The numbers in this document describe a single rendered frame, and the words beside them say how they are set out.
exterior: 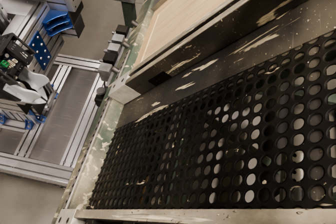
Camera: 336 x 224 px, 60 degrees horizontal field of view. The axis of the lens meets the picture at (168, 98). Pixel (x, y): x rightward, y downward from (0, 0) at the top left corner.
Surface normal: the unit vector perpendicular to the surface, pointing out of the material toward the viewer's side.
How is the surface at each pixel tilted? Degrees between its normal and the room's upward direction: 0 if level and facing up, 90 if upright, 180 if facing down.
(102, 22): 0
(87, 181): 38
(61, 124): 0
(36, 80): 85
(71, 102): 0
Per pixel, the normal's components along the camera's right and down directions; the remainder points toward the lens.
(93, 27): 0.00, -0.52
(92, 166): 0.59, -0.29
